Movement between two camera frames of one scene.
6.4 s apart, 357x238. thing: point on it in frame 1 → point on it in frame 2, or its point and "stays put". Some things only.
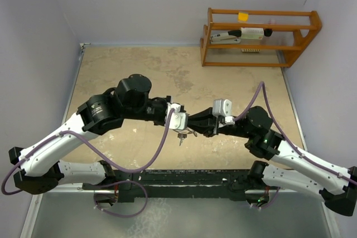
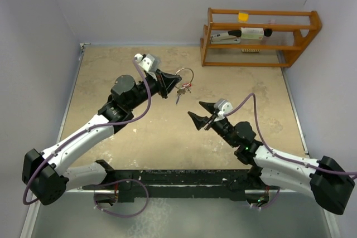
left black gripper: (166, 100) → (170, 81)
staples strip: (245, 50) stays put
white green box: (252, 33) stays put
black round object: (268, 32) stays put
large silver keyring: (187, 131) → (186, 68)
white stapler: (230, 37) stays put
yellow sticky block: (242, 16) stays put
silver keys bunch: (182, 136) → (182, 90)
